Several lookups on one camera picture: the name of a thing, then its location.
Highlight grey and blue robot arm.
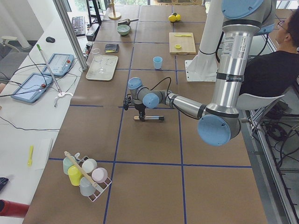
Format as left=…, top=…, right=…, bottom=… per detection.
left=123, top=0, right=276, bottom=146

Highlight white cup in rack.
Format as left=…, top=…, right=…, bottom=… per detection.
left=82, top=158, right=97, bottom=174

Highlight light blue plastic cup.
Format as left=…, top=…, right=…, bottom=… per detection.
left=153, top=56, right=163, bottom=70

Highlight grey cup in rack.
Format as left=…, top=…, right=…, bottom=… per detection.
left=79, top=177, right=95, bottom=196

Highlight near blue teach pendant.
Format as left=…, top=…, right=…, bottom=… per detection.
left=11, top=73, right=53, bottom=103

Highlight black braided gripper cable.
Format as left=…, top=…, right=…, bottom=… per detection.
left=149, top=77, right=172, bottom=103

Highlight clear wine glass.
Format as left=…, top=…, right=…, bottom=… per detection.
left=92, top=48, right=105, bottom=74

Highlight far blue teach pendant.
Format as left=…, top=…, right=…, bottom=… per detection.
left=48, top=53, right=74, bottom=77

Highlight black keyboard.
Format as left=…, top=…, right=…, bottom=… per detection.
left=71, top=16, right=85, bottom=36

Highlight green bowl of ice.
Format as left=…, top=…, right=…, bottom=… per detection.
left=116, top=24, right=131, bottom=36

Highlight steel ice scoop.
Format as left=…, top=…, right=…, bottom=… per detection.
left=117, top=18, right=139, bottom=26

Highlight aluminium frame post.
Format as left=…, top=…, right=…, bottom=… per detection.
left=53, top=0, right=88, bottom=71

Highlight pink cup in rack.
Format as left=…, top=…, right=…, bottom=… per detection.
left=92, top=168, right=108, bottom=183

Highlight bamboo cutting board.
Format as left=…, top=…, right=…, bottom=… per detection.
left=169, top=32, right=196, bottom=55

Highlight yellow lemon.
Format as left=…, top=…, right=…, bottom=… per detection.
left=168, top=15, right=177, bottom=22
left=175, top=14, right=181, bottom=21

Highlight yellow plastic spoon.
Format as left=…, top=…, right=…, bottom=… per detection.
left=27, top=145, right=34, bottom=167

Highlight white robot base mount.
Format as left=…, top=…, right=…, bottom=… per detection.
left=185, top=58, right=218, bottom=82

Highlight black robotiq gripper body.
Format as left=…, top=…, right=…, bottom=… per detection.
left=123, top=93, right=146, bottom=113

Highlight grey folded cloth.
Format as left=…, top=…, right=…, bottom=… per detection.
left=105, top=43, right=119, bottom=53

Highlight blue teach pendant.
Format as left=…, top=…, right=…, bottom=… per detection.
left=11, top=73, right=53, bottom=103
left=48, top=53, right=74, bottom=77

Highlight wooden cup tree stand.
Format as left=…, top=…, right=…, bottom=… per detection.
left=108, top=0, right=121, bottom=20

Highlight green cup in rack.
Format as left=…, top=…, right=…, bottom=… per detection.
left=63, top=157, right=73, bottom=175

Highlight black computer mouse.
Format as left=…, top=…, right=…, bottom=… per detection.
left=45, top=37, right=56, bottom=43

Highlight cream bear serving tray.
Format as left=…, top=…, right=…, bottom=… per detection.
left=86, top=55, right=118, bottom=81

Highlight steel muddler black tip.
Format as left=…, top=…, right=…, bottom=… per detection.
left=133, top=116, right=164, bottom=121

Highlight yellow cup in rack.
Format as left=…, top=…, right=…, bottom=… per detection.
left=67, top=165, right=83, bottom=186

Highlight person in black shirt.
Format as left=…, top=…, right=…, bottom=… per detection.
left=239, top=9, right=299, bottom=97

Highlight yellow lemon right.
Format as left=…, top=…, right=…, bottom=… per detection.
left=168, top=15, right=177, bottom=22

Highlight white wire cup rack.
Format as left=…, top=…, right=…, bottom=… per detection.
left=63, top=151, right=112, bottom=202

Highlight yellow lemon left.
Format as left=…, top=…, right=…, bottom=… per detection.
left=175, top=14, right=181, bottom=21

